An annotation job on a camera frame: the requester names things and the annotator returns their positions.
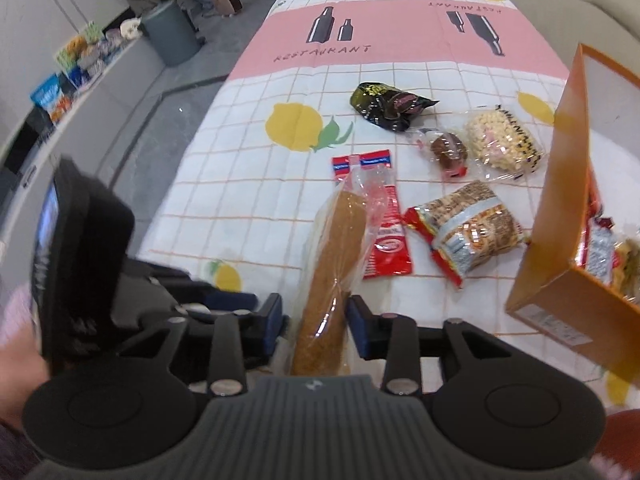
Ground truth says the grey round planter pot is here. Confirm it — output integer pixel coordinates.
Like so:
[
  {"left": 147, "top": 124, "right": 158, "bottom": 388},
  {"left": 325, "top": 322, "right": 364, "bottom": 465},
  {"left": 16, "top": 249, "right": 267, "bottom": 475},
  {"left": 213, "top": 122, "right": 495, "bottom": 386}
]
[{"left": 140, "top": 0, "right": 202, "bottom": 66}]

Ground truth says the beige sofa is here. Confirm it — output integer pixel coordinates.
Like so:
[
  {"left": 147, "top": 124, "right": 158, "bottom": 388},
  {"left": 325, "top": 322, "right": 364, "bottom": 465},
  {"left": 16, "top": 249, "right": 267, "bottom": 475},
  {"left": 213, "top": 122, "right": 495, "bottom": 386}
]
[{"left": 510, "top": 0, "right": 639, "bottom": 74}]

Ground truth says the blue snack bag on shelf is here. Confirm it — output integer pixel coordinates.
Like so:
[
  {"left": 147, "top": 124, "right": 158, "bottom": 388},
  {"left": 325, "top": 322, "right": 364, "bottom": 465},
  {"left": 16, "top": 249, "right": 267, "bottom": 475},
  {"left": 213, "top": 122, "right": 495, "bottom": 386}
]
[{"left": 29, "top": 74, "right": 73, "bottom": 125}]

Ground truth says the peanut snack bag red trim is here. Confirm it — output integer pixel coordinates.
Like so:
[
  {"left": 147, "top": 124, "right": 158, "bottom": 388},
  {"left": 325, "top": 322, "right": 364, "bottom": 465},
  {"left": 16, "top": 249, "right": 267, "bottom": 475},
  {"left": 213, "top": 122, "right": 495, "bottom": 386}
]
[{"left": 402, "top": 181, "right": 527, "bottom": 287}]

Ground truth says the pink white picnic mat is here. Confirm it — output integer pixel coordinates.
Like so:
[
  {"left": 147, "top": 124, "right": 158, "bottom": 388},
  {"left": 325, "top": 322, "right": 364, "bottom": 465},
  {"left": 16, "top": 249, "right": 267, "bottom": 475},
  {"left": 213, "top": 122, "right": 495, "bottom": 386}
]
[{"left": 134, "top": 0, "right": 640, "bottom": 411}]

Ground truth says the black and yellow snack bag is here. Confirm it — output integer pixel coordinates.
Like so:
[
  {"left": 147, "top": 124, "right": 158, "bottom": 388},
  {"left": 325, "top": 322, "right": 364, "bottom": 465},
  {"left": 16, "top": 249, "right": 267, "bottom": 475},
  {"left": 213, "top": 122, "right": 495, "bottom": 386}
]
[{"left": 349, "top": 82, "right": 438, "bottom": 133}]

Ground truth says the person's left hand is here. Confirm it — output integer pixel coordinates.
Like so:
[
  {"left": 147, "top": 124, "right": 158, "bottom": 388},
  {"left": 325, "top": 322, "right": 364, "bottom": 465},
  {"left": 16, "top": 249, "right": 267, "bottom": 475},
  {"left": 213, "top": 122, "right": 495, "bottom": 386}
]
[{"left": 0, "top": 283, "right": 49, "bottom": 430}]

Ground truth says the sliced bread loaf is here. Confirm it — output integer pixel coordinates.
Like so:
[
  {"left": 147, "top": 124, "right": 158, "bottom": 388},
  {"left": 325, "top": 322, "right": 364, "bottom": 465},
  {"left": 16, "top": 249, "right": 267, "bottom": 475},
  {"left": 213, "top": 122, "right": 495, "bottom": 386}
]
[{"left": 290, "top": 164, "right": 390, "bottom": 376}]

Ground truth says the popcorn snack bag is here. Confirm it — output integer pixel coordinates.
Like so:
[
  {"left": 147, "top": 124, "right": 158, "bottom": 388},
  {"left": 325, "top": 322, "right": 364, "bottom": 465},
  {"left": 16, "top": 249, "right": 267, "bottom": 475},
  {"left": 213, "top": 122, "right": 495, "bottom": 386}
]
[{"left": 463, "top": 105, "right": 546, "bottom": 181}]

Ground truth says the white low tv cabinet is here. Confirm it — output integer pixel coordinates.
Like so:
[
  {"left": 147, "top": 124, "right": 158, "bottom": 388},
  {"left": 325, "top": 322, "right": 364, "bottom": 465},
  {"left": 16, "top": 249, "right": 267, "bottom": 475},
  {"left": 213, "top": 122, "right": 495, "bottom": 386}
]
[{"left": 1, "top": 38, "right": 165, "bottom": 290}]

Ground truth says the pink small heater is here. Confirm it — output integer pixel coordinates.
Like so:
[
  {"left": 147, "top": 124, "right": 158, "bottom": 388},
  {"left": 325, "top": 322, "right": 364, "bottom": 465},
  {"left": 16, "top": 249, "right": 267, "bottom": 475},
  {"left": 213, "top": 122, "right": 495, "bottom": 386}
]
[{"left": 213, "top": 0, "right": 243, "bottom": 16}]

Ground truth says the chocolate bun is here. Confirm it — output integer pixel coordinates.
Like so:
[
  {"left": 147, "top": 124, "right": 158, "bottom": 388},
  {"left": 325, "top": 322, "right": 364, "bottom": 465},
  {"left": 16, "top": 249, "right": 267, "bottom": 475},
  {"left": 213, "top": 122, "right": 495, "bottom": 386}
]
[{"left": 408, "top": 127, "right": 469, "bottom": 179}]

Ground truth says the red snack packet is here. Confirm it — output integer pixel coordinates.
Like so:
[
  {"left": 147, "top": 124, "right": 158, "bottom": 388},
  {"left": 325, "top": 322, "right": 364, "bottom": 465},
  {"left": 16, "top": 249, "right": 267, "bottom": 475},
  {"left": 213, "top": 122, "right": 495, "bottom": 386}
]
[{"left": 332, "top": 150, "right": 412, "bottom": 280}]

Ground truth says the orange cardboard box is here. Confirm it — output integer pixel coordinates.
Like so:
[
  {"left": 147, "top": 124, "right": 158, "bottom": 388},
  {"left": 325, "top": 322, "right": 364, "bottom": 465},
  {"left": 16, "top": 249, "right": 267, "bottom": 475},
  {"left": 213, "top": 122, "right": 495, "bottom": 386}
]
[{"left": 506, "top": 44, "right": 639, "bottom": 384}]

